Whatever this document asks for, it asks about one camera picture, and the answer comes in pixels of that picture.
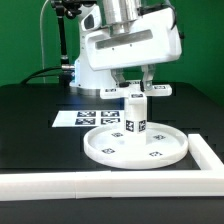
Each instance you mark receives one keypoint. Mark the white marker sheet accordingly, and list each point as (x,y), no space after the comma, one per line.
(87,118)

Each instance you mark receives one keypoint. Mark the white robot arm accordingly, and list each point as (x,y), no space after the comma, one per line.
(118,34)

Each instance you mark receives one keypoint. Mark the white cross-shaped table base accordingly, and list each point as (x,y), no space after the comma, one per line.
(157,90)

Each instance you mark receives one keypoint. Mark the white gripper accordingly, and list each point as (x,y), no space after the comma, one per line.
(152,39)

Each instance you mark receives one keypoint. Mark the white L-shaped fence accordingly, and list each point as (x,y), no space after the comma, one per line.
(207,180)

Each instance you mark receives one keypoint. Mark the white round table top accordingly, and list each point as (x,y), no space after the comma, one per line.
(160,145)

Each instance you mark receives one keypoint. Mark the black camera stand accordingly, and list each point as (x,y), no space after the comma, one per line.
(70,9)

